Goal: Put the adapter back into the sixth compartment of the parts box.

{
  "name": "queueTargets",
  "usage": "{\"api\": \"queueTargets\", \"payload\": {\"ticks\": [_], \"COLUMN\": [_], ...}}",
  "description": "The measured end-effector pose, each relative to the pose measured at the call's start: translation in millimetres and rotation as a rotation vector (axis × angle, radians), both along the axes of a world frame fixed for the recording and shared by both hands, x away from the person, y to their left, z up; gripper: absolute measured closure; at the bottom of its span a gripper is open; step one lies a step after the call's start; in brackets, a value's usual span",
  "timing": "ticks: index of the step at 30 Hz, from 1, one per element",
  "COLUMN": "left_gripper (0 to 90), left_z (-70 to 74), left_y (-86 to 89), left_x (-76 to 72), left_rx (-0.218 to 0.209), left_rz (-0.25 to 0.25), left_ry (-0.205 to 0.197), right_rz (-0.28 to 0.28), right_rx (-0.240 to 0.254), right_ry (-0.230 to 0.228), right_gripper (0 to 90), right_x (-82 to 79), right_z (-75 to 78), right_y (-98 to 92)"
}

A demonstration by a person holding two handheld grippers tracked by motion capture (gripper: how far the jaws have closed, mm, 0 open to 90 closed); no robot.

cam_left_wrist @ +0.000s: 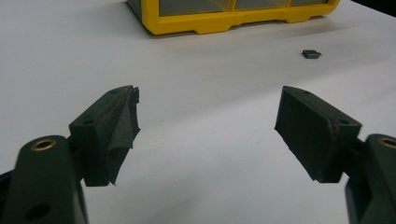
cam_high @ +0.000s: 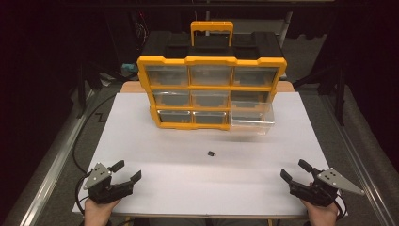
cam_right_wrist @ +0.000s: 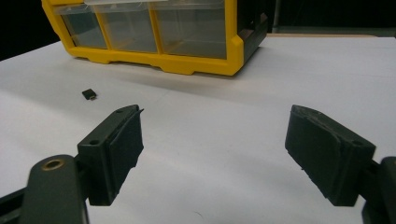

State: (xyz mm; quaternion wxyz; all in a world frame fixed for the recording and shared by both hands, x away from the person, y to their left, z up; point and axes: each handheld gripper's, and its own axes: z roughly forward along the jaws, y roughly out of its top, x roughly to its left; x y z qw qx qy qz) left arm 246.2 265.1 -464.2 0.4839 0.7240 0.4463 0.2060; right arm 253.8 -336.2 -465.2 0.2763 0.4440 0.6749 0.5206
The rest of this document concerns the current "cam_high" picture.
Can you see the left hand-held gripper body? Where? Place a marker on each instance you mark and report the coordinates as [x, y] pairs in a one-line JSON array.
[[103, 188]]

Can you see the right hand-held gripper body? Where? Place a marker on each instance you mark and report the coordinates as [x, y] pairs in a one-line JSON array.
[[323, 188]]

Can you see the clear plastic drawer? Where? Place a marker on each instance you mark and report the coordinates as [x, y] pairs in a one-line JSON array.
[[175, 116], [251, 101], [171, 98], [167, 75], [210, 75], [210, 99], [252, 122], [209, 117], [254, 76]]

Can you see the small black part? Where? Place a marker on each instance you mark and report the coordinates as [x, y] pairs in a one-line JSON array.
[[211, 153]]

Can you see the yellow black drawer organizer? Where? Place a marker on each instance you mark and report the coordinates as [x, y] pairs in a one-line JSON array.
[[212, 78]]

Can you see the person's left hand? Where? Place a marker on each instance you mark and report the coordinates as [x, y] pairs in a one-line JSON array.
[[98, 213]]

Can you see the person's right hand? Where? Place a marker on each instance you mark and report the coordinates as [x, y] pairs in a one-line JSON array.
[[320, 214]]

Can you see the white table sheet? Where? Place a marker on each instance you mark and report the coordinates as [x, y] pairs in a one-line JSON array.
[[204, 163]]

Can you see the black stand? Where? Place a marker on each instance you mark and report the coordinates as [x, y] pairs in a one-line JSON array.
[[332, 78], [91, 75]]

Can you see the teal object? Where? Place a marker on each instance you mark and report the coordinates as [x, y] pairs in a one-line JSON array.
[[129, 67]]

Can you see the metal stand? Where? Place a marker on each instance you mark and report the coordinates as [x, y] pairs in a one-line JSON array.
[[284, 28]]

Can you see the aluminium rail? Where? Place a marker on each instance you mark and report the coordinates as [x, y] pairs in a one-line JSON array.
[[357, 153], [53, 163]]

